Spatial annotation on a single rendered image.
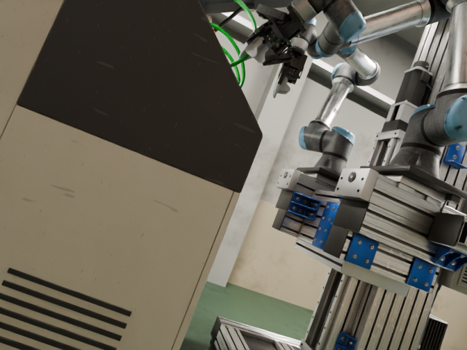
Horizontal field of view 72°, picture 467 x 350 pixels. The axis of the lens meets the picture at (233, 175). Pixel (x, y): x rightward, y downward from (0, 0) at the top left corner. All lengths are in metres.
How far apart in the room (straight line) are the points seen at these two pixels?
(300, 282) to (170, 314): 2.92
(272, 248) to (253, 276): 0.35
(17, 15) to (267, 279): 3.10
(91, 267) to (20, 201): 0.23
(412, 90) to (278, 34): 0.66
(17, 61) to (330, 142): 1.20
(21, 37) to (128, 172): 0.41
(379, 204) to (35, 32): 1.00
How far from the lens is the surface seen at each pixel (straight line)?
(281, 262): 3.55
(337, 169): 1.50
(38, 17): 0.99
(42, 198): 0.89
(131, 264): 0.84
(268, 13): 1.10
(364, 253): 1.05
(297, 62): 1.42
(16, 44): 0.99
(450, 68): 1.12
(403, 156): 1.12
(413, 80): 1.51
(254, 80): 3.45
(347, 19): 1.02
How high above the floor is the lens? 0.76
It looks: 5 degrees up
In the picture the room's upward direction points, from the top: 22 degrees clockwise
